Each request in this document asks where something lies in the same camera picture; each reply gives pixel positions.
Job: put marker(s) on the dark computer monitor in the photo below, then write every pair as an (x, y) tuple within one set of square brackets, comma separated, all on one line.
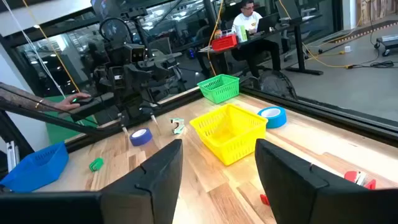
[(289, 9)]

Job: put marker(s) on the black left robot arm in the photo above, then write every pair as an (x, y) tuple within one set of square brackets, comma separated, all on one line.
[(130, 102)]

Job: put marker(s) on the indigo tape roll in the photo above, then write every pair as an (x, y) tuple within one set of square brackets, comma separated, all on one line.
[(141, 140)]

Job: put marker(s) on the black diagonal stand beam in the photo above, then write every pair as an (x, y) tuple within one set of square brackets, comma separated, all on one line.
[(46, 119)]

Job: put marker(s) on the silver bracket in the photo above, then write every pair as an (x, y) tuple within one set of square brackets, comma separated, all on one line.
[(12, 155)]

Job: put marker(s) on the light blue tape roll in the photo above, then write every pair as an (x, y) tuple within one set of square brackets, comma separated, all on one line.
[(275, 121)]

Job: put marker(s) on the blue plastic basket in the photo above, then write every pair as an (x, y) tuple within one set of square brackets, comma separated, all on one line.
[(34, 171)]

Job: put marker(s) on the red desk basket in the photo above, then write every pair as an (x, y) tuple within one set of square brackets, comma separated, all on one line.
[(224, 43)]

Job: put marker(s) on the black operator desk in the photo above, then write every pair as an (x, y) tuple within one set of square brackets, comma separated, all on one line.
[(93, 112)]

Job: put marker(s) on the person's forearm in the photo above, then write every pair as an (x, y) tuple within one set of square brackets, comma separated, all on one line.
[(28, 96)]

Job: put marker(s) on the person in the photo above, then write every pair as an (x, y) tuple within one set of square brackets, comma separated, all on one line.
[(248, 21)]

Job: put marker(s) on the black extrusion table frame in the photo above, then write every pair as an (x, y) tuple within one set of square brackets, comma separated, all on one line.
[(342, 121)]

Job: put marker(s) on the black laptop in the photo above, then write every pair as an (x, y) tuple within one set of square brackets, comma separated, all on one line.
[(267, 22)]

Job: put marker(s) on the green panel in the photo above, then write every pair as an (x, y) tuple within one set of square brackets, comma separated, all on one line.
[(59, 133)]

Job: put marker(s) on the red stapler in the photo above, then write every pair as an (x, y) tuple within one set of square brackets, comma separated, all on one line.
[(265, 199)]

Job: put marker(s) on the black floor fan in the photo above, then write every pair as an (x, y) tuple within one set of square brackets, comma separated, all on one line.
[(276, 85)]

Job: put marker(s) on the white power adapter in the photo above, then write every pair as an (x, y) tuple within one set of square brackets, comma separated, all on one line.
[(347, 48)]

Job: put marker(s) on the yellow plastic basket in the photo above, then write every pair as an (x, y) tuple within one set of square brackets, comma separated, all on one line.
[(230, 137)]

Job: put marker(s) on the green white cup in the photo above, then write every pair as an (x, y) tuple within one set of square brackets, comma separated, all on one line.
[(242, 33)]

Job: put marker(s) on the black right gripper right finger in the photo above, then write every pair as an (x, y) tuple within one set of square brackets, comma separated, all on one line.
[(311, 199)]

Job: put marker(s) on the black floor equipment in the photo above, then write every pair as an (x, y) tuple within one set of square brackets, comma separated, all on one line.
[(388, 43)]

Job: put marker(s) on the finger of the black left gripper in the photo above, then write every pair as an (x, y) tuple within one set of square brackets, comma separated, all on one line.
[(158, 70), (134, 77)]

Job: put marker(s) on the green mini stapler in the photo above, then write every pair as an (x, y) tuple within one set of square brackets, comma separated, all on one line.
[(96, 165)]

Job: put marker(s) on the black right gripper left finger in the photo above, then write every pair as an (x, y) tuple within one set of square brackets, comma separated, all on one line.
[(140, 199)]

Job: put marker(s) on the black standing desk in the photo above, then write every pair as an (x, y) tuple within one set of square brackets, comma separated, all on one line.
[(300, 46)]

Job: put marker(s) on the person's hand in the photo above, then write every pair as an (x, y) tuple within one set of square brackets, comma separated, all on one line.
[(70, 102)]

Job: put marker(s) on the green plastic basket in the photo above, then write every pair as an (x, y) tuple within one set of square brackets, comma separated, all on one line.
[(219, 90)]

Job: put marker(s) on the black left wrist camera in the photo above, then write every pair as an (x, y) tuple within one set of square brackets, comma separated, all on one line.
[(137, 53)]

